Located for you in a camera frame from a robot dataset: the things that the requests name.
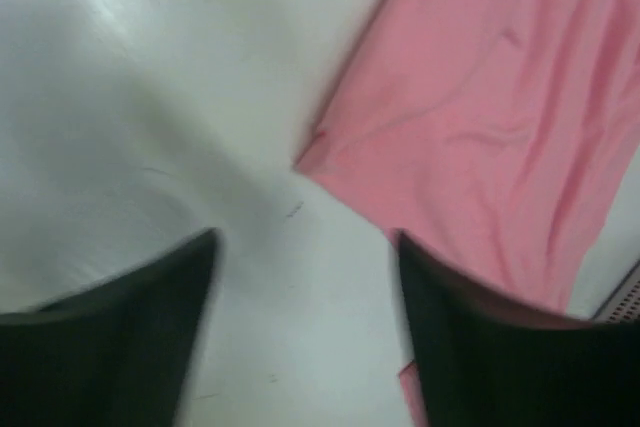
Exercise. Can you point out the light pink t shirt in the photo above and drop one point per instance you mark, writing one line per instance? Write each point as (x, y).
(494, 133)

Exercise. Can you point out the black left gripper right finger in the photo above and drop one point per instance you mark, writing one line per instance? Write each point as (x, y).
(486, 359)

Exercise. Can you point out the white plastic laundry basket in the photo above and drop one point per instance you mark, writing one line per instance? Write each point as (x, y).
(623, 304)

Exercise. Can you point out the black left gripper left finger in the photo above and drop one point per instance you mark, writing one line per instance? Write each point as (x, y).
(115, 354)

